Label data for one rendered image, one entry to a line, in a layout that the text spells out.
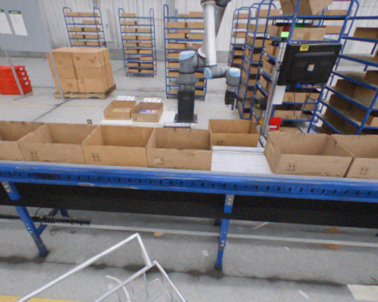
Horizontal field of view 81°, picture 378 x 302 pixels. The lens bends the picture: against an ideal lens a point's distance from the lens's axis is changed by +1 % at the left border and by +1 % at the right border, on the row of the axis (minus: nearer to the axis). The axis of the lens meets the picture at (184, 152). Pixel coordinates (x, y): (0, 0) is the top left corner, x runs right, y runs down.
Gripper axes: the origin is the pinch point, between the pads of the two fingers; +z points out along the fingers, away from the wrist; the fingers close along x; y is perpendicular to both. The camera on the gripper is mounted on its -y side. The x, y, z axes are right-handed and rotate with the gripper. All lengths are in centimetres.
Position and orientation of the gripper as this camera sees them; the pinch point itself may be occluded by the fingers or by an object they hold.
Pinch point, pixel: (231, 112)
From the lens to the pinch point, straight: 202.5
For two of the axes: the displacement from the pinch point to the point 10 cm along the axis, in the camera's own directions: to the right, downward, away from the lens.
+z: -0.1, 8.0, 6.0
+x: -0.7, 6.0, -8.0
